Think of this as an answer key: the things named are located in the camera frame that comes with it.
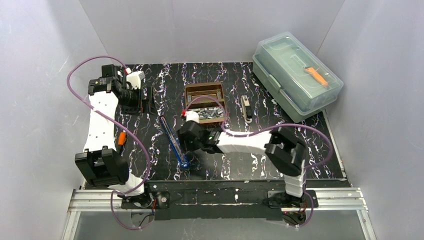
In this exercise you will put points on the brown wooden tray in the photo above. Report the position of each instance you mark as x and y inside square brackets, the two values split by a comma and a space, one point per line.
[204, 95]

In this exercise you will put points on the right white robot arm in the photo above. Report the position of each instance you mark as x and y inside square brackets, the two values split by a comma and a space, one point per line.
[285, 151]

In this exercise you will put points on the clear plastic storage box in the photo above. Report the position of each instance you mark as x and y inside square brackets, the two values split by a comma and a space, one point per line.
[278, 63]

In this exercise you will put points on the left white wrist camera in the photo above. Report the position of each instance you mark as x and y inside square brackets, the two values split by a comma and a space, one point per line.
[134, 80]

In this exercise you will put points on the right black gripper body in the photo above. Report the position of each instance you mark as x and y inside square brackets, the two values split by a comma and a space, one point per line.
[185, 131]

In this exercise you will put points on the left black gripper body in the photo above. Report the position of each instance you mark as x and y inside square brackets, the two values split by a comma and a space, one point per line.
[139, 103]

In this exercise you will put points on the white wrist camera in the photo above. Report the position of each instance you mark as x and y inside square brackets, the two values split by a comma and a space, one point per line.
[189, 115]
[134, 80]

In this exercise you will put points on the pile of staple strips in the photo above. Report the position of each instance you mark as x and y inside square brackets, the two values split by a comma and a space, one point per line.
[208, 113]

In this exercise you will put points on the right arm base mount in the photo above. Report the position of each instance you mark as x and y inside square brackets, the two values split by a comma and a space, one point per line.
[296, 211]

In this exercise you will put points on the orange handled tool in box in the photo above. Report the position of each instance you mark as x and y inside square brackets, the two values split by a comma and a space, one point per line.
[314, 73]

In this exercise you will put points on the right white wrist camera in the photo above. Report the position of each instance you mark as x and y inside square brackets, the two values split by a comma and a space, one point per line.
[189, 115]

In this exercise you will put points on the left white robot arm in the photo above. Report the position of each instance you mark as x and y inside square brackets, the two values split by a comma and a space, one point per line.
[101, 162]

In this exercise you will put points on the black marbled mat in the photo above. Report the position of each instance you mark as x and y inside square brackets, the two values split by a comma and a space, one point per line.
[168, 81]

